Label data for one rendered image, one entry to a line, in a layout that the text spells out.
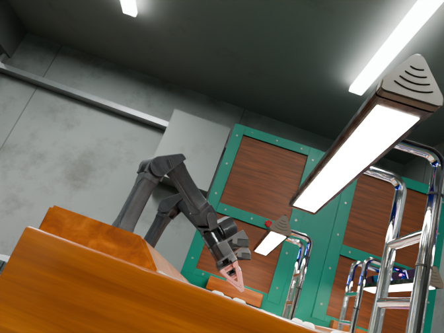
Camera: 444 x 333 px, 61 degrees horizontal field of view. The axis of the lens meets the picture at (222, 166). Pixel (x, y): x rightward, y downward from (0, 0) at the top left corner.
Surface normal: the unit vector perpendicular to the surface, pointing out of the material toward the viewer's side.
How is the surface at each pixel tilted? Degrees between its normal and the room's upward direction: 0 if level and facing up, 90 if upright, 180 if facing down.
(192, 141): 90
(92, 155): 90
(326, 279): 90
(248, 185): 90
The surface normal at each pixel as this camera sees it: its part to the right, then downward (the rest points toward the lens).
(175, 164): 0.58, -0.08
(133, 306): 0.03, -0.34
